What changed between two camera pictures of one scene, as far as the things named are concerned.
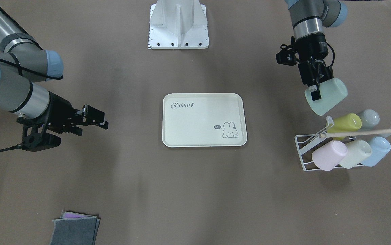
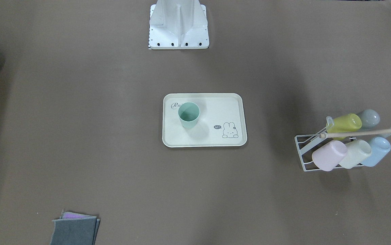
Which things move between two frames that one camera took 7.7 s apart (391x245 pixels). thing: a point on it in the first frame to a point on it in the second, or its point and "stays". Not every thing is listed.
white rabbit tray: x=203 y=120 stays
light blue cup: x=380 y=147 stays
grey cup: x=370 y=118 stays
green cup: x=332 y=92 to x=188 y=113
